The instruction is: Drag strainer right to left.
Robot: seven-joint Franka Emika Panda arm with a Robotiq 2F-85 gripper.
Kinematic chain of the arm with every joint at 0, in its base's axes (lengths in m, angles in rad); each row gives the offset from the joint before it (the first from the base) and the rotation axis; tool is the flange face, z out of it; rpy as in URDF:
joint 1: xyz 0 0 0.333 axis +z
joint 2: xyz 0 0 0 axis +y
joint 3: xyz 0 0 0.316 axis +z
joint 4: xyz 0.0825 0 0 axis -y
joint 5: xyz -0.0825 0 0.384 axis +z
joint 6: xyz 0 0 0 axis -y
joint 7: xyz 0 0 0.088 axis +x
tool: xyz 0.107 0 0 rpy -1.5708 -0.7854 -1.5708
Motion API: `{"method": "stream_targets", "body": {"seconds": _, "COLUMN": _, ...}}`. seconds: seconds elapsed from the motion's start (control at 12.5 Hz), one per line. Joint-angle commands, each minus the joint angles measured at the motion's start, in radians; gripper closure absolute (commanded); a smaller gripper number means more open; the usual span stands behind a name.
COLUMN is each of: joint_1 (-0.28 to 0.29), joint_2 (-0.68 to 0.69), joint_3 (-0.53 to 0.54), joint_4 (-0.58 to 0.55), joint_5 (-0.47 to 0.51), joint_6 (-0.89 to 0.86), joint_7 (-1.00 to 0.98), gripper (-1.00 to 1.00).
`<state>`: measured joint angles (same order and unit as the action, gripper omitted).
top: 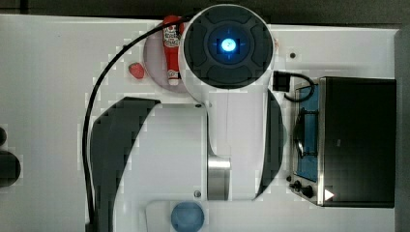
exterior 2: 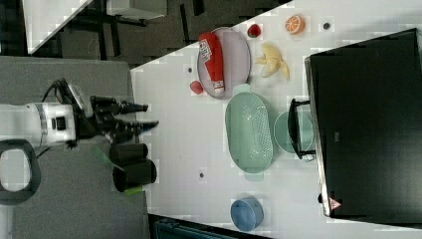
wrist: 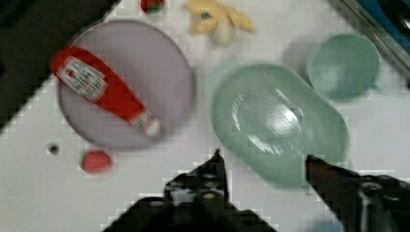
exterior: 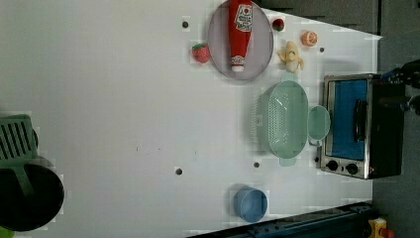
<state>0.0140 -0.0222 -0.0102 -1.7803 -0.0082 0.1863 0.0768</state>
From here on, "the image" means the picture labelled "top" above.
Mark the red ketchup bottle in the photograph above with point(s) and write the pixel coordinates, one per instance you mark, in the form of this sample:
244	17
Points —
171	37

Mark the red toy strawberry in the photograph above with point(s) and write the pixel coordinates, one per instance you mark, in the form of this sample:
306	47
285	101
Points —
136	70

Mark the black toaster oven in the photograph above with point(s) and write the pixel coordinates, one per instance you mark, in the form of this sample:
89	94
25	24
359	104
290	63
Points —
343	142

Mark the grey round plate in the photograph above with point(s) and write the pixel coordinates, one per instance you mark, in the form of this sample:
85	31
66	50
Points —
155	64

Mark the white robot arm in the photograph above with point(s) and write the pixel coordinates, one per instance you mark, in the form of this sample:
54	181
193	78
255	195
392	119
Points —
156	164

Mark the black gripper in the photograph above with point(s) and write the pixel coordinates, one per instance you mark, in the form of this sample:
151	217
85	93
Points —
281	81

